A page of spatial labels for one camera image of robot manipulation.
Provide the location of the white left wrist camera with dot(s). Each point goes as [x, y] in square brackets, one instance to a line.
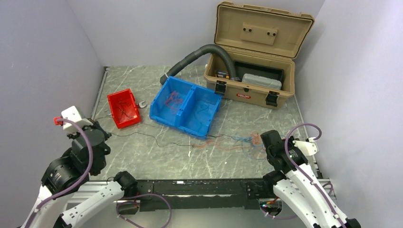
[75, 115]

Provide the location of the black tray in toolbox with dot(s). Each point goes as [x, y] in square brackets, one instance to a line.
[243, 68]

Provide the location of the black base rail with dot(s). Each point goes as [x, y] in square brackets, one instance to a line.
[200, 193]

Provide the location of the red plastic bin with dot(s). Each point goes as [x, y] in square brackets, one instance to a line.
[123, 109]

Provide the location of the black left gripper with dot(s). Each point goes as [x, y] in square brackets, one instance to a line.
[95, 124]

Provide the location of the tan plastic toolbox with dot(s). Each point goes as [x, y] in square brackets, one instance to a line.
[258, 35]

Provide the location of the blue two-compartment plastic bin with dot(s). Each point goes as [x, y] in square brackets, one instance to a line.
[186, 107]

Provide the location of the grey plastic organizer case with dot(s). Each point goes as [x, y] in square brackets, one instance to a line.
[261, 81]

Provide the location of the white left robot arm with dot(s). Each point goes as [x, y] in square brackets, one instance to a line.
[66, 174]

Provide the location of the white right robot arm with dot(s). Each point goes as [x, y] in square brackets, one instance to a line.
[294, 182]

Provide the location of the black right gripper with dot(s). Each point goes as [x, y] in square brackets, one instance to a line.
[283, 139]

